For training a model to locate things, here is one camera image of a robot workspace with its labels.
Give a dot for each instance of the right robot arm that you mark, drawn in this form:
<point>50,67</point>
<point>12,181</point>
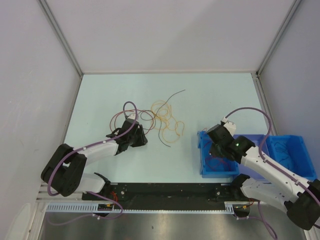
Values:
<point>289,192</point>

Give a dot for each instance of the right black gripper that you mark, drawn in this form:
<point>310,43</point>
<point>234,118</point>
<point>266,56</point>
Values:
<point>214,153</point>

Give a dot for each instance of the blue plastic bin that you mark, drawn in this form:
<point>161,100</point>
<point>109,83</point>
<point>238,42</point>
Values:
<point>214,167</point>
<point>290,151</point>

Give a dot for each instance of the slotted cable duct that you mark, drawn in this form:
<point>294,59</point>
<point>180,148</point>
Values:
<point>104,208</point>

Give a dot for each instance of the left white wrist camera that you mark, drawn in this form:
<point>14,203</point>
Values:
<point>132,116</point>

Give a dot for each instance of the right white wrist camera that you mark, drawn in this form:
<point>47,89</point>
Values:
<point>229,125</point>

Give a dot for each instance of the purple plastic tray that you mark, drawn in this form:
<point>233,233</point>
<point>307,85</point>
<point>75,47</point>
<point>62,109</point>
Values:
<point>256,139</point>

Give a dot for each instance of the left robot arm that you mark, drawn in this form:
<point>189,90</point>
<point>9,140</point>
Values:
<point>64,172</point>

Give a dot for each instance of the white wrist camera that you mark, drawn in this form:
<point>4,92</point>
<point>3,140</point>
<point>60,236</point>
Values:
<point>229,125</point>
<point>132,116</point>

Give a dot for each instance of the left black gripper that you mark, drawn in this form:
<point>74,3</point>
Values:
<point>142,139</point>

